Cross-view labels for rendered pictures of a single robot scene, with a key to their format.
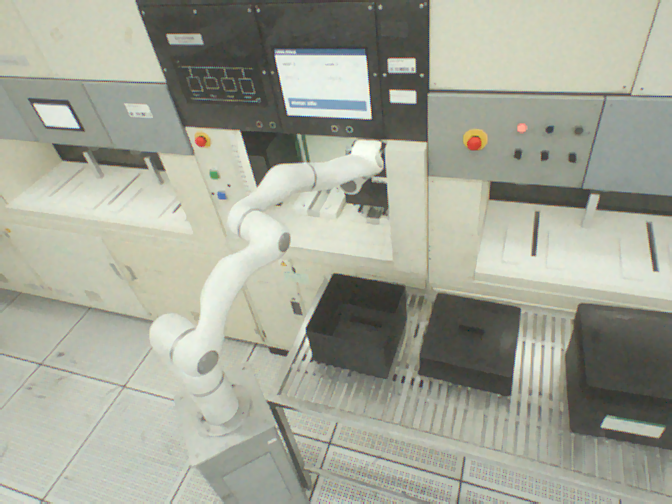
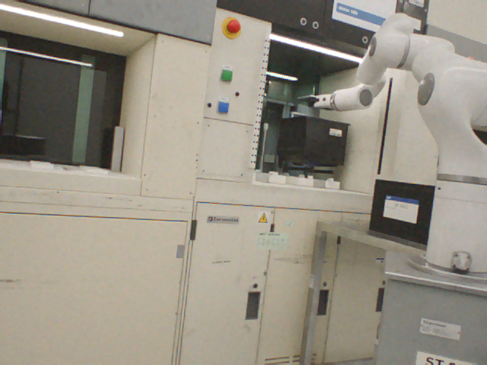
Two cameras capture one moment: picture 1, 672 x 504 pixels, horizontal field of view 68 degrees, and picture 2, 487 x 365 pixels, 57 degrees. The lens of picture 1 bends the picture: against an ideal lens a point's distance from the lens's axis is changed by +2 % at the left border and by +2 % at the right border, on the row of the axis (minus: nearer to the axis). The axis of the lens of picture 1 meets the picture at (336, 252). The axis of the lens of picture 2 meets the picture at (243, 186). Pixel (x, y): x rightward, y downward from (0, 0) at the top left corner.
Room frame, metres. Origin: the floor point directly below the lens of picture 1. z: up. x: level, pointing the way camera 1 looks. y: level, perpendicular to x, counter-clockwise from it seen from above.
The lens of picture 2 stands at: (0.70, 1.48, 0.93)
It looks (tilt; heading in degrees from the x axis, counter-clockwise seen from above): 3 degrees down; 307
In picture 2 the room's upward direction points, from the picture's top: 7 degrees clockwise
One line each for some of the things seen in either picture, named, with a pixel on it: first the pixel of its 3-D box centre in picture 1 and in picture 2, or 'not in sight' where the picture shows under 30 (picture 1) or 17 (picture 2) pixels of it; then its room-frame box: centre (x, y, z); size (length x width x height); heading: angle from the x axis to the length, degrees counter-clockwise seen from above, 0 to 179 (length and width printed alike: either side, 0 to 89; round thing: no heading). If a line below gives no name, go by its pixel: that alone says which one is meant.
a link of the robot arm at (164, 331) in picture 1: (185, 351); (461, 123); (0.92, 0.49, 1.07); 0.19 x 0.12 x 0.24; 43
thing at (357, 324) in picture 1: (358, 323); (432, 212); (1.08, -0.03, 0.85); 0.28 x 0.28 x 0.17; 62
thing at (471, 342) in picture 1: (470, 337); not in sight; (0.96, -0.39, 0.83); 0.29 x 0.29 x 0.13; 63
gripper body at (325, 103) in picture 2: (365, 152); (330, 102); (1.57, -0.17, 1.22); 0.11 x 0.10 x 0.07; 154
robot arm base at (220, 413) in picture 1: (213, 394); (461, 227); (0.90, 0.47, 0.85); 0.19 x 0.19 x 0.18
